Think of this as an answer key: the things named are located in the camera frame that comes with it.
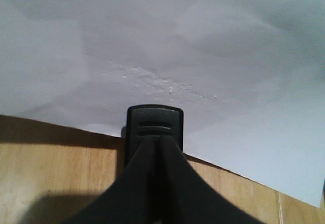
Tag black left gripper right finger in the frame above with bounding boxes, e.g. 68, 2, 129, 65
157, 136, 262, 223

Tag white paper sheet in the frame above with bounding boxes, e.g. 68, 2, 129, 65
1, 0, 324, 206

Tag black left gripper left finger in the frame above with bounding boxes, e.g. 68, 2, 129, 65
63, 138, 156, 223

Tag wooden desk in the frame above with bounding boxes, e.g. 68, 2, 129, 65
1, 116, 324, 223

